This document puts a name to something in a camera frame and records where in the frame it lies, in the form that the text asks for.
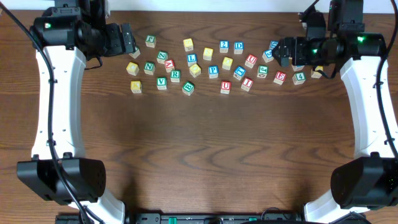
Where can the yellow K block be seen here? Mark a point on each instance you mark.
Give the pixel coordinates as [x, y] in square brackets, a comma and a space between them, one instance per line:
[136, 87]

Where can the yellow o block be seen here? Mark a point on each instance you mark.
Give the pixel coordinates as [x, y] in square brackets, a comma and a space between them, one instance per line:
[195, 70]
[227, 63]

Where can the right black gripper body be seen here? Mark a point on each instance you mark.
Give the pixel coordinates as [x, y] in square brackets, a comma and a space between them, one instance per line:
[292, 51]

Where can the yellow S block top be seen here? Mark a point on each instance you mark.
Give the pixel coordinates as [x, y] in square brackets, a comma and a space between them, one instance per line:
[188, 45]

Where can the blue d block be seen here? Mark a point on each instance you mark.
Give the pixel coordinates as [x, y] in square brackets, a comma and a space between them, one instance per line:
[238, 47]
[273, 44]

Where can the yellow O block centre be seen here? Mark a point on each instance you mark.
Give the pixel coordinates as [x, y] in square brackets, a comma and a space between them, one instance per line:
[227, 63]

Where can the green Z block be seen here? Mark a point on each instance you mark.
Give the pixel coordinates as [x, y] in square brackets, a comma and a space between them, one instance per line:
[162, 56]

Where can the yellow G block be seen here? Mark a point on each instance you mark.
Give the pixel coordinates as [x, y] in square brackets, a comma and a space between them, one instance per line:
[315, 72]

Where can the green J block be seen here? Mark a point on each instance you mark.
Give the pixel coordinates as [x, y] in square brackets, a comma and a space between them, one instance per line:
[150, 41]

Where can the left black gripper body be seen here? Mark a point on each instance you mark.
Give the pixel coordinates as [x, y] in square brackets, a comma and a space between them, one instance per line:
[125, 39]

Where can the red u block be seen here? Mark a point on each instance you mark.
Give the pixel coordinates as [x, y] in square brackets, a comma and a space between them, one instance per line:
[225, 87]
[251, 61]

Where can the blue T block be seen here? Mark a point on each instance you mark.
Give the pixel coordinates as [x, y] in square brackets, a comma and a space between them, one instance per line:
[239, 73]

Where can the green V block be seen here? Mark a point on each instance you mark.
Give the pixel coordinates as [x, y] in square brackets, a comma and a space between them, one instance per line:
[161, 83]

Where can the blue D block right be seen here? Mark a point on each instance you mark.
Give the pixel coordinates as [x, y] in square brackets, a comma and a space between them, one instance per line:
[273, 44]

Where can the blue P block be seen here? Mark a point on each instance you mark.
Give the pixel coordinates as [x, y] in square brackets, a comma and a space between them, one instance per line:
[213, 71]

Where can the blue 5 block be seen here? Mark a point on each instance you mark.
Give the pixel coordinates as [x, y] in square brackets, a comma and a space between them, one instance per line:
[267, 56]

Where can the blue L block right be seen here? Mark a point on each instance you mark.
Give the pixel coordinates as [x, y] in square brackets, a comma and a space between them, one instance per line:
[297, 68]

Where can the green 4 block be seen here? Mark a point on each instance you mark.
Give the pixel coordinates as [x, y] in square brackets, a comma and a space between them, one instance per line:
[299, 78]

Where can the blue l block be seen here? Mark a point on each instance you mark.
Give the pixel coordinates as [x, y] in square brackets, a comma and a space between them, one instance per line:
[191, 59]
[297, 68]

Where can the red I block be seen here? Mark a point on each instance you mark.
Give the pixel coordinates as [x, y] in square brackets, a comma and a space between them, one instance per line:
[247, 84]

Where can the green B block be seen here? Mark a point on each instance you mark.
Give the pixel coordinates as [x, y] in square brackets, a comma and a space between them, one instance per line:
[188, 88]

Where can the blue 2 block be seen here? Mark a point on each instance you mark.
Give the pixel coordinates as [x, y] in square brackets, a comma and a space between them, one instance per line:
[224, 46]

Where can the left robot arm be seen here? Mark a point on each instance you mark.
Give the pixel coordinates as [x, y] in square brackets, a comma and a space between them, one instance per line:
[66, 36]

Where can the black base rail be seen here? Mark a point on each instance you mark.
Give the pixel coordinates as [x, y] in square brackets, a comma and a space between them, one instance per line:
[156, 218]

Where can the yellow C block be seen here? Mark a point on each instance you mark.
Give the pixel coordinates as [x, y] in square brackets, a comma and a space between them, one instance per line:
[132, 68]

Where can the red E block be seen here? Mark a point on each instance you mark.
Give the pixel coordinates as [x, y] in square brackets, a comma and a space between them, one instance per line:
[279, 78]

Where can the red A block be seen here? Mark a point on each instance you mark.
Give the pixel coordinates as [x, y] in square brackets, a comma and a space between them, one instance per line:
[169, 65]

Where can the yellow s block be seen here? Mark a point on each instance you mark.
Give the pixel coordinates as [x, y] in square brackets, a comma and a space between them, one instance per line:
[207, 54]
[188, 45]

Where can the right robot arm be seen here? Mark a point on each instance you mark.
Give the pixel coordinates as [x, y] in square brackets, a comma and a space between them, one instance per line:
[369, 181]

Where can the green L block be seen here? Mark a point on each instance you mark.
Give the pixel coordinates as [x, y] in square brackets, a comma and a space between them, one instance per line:
[136, 53]

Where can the green R block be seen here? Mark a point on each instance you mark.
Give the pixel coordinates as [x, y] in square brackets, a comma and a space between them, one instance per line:
[175, 76]

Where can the green N block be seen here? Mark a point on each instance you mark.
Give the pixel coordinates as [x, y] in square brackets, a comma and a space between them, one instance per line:
[149, 68]

